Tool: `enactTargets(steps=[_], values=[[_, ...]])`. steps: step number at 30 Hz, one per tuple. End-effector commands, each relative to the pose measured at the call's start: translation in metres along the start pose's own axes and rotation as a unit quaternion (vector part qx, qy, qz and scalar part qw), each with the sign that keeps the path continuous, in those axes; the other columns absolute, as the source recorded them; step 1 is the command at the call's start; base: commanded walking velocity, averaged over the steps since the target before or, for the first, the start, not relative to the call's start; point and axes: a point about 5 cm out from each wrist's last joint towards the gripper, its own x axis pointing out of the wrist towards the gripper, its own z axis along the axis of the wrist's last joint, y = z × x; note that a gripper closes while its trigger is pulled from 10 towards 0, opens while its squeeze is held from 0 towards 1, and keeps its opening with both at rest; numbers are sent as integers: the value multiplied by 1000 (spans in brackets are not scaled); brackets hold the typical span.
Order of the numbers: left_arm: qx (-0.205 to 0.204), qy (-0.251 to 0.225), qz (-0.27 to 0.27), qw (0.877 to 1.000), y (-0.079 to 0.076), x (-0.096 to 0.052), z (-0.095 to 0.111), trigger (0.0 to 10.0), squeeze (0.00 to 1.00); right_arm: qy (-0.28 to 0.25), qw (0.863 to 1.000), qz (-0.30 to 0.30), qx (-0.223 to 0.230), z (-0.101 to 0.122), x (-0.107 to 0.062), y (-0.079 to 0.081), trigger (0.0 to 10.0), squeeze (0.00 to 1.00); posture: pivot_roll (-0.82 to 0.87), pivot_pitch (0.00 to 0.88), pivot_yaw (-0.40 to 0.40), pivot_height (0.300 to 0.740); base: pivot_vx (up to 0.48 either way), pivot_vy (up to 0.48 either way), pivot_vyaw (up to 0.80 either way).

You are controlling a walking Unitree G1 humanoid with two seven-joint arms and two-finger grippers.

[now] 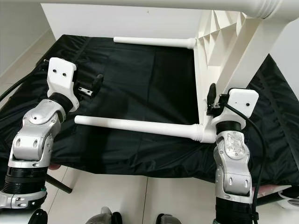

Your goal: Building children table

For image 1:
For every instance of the white plastic table top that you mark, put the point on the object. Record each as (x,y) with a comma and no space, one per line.
(219,46)

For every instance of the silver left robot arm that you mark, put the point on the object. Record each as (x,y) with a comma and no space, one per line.
(35,144)

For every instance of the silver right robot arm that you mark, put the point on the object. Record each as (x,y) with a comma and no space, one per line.
(233,161)

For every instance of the black cloth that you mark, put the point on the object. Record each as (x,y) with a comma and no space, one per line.
(140,84)

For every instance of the white round appliance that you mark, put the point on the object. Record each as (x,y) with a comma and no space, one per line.
(290,198)

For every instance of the grey robot right foot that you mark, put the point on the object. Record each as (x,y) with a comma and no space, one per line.
(168,219)

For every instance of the grey robot foot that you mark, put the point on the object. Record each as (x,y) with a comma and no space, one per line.
(103,216)
(168,219)

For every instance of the grey robot left foot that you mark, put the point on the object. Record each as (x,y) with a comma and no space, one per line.
(103,216)

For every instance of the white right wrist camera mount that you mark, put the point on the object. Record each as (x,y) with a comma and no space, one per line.
(243,100)

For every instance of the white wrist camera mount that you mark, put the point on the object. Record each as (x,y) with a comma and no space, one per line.
(243,100)
(63,77)

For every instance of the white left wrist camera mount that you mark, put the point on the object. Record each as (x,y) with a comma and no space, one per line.
(63,77)

